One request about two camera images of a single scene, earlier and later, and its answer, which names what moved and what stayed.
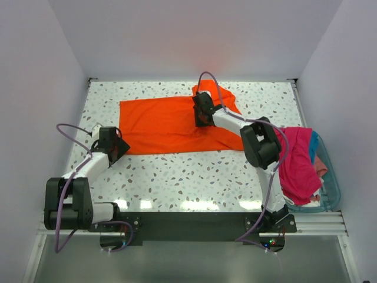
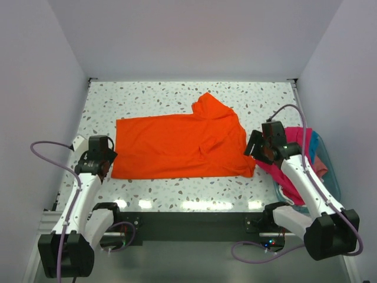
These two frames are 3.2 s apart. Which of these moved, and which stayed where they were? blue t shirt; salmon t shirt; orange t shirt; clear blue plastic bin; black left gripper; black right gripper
Moved: black left gripper; orange t shirt; black right gripper
Stayed: blue t shirt; salmon t shirt; clear blue plastic bin
